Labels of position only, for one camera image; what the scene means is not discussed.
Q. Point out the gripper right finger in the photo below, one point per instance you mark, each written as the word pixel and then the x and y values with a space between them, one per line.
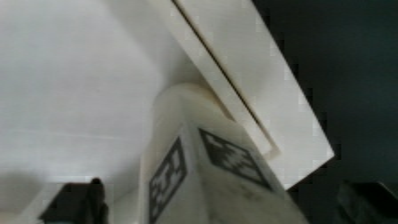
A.
pixel 366 203

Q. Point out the white square tabletop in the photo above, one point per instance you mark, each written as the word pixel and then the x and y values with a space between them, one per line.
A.
pixel 89 60

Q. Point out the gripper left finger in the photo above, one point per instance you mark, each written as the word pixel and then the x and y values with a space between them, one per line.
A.
pixel 78 206

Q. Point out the white U-shaped obstacle fence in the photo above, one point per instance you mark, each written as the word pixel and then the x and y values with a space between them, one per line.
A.
pixel 231 29

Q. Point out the white table leg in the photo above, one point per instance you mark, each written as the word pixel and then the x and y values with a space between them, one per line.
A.
pixel 206 182

